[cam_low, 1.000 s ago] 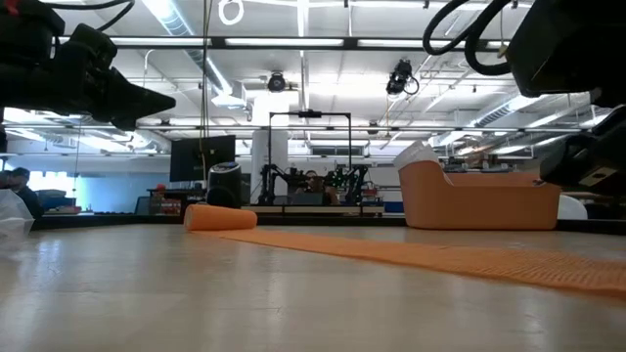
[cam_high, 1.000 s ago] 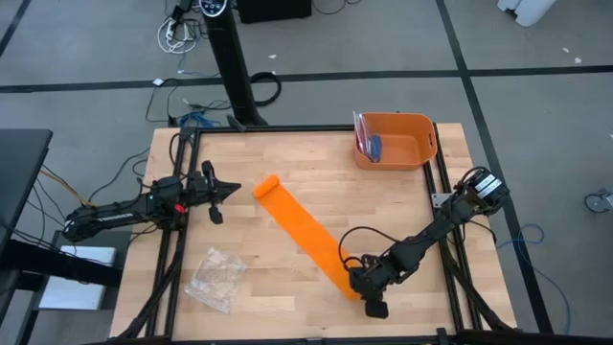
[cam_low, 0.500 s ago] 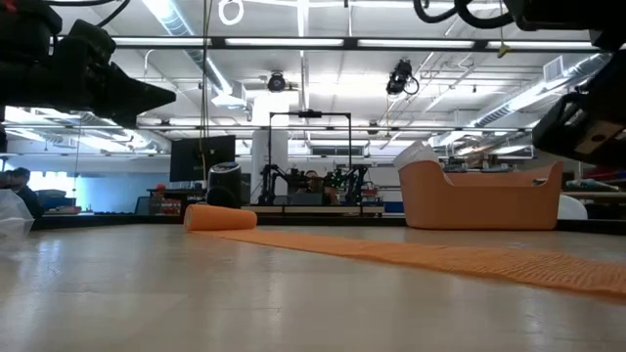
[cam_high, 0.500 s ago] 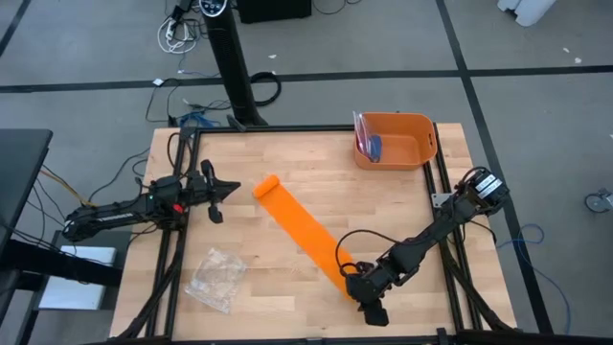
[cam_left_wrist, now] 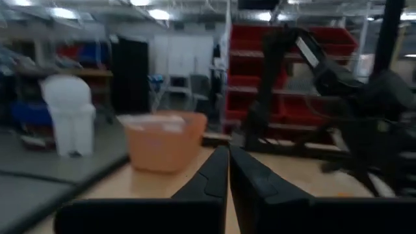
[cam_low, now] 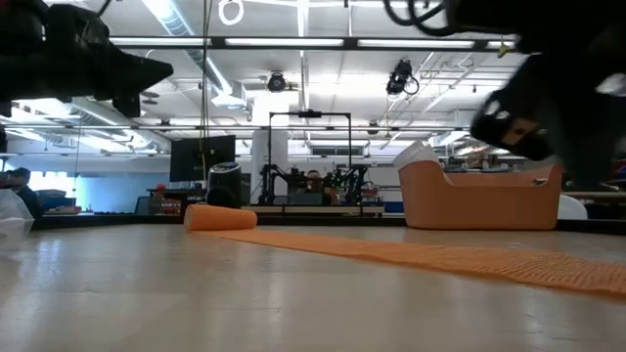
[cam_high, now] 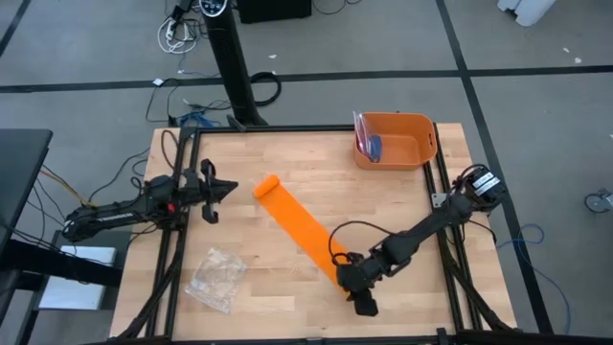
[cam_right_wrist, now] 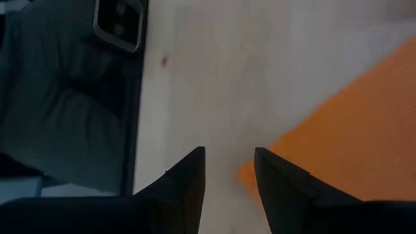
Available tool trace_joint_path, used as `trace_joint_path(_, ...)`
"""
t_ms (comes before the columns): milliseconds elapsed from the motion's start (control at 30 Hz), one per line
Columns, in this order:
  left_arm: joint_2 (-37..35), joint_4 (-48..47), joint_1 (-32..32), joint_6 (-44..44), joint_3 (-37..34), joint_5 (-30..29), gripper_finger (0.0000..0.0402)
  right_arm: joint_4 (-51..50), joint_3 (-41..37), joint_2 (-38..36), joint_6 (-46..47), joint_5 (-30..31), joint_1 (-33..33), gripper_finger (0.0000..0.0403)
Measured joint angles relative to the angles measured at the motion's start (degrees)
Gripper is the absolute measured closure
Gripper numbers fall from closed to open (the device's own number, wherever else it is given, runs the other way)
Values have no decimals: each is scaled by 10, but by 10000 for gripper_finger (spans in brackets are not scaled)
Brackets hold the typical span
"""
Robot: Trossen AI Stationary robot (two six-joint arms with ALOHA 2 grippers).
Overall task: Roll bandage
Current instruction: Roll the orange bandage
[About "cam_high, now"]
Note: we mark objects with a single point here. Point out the grey caster wheel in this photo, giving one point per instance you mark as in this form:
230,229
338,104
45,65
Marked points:
596,202

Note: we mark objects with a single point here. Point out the orange elastic bandage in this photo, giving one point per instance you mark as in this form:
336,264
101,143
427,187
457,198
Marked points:
297,220

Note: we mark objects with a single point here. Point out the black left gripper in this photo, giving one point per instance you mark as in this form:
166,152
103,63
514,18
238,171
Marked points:
208,191

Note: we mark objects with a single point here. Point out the white shelf box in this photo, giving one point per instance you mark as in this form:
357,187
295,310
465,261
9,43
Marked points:
72,292

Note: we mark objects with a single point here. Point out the white small floor adapter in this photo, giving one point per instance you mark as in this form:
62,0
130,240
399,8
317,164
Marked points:
158,82

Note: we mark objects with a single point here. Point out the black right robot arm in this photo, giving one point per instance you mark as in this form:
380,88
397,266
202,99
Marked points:
431,223

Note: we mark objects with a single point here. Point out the orange plastic bin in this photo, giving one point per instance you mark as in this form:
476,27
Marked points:
407,144

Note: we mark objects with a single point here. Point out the black aluminium table frame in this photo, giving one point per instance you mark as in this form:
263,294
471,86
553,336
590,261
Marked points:
287,129

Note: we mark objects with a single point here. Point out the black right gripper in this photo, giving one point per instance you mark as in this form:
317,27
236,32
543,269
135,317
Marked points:
359,275

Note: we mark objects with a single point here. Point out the white moulded foam seat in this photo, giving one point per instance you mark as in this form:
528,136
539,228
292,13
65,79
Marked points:
527,12

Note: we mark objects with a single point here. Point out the black tower fan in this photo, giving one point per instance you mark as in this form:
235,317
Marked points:
232,62

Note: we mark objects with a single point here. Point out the black desk leg beam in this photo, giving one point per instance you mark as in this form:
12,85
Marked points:
57,263

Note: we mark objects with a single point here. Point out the clear plastic zip bag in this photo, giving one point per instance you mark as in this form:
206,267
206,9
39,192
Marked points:
215,280

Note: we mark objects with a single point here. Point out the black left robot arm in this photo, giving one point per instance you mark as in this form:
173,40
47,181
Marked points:
120,215

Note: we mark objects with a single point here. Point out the black floor box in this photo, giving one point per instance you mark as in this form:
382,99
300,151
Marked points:
273,9

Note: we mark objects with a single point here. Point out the black desk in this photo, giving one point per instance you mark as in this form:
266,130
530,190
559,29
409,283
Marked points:
21,167

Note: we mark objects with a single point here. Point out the white item in basket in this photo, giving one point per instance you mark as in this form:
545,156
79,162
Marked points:
369,144

